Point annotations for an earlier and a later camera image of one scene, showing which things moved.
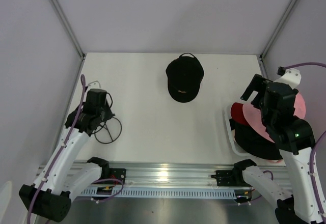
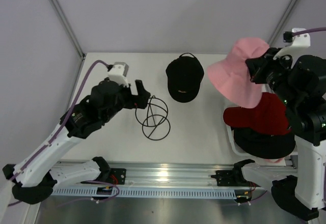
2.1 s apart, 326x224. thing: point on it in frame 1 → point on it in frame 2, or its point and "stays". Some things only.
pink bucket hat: (253, 117) → (231, 76)
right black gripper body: (259, 84) → (269, 70)
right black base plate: (226, 178) stays
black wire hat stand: (107, 128) → (155, 126)
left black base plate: (113, 176) stays
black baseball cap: (185, 74) stays
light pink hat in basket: (274, 161) stays
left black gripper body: (106, 113) → (127, 100)
